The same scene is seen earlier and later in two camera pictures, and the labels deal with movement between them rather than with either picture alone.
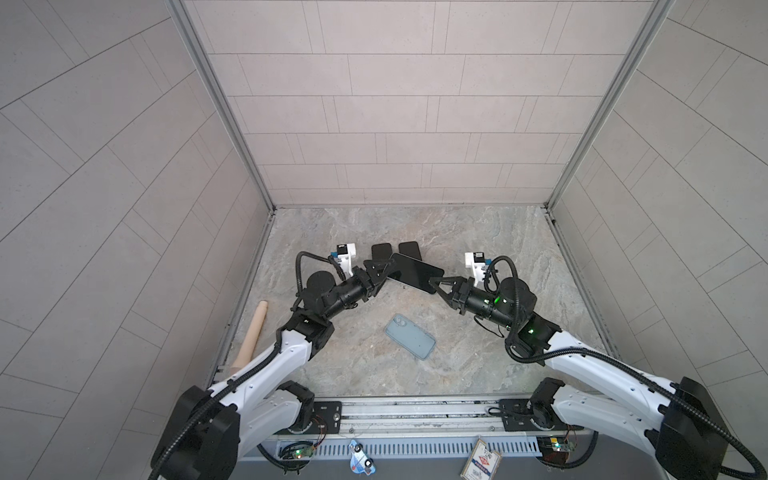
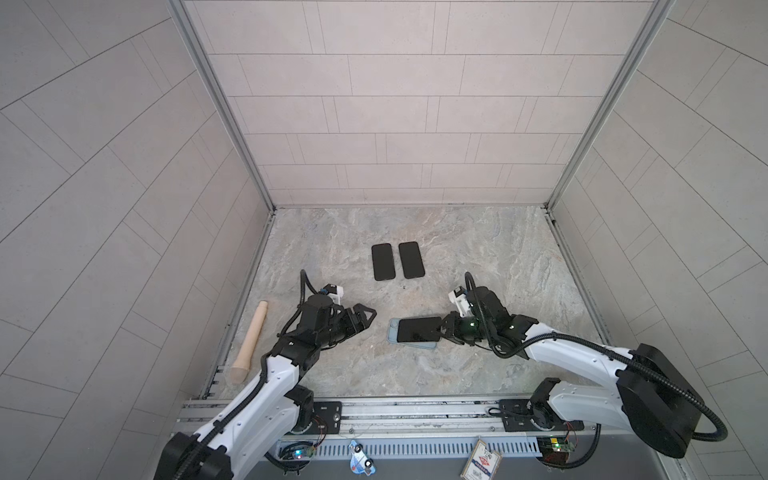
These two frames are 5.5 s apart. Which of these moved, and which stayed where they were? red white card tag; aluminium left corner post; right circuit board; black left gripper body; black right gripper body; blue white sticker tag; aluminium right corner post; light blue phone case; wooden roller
Moved: black left gripper body; black right gripper body; light blue phone case
Stayed: wooden roller; aluminium right corner post; blue white sticker tag; right circuit board; red white card tag; aluminium left corner post
